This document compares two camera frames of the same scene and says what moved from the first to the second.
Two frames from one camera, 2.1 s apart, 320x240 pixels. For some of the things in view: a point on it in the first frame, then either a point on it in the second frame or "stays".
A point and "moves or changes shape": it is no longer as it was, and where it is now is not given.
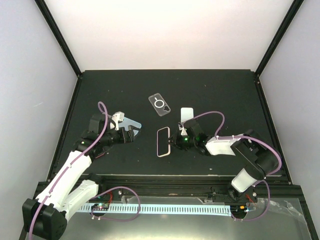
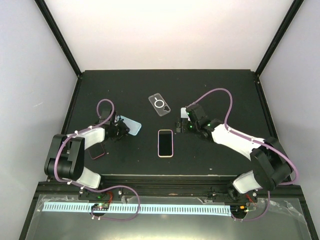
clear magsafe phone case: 159,104 stays
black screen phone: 163,143 moves or changes shape
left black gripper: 124,138 -> 125,130
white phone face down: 186,113 stays
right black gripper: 176,140 -> 178,123
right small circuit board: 238,209 stays
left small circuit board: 101,206 stays
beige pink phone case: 157,142 moves or changes shape
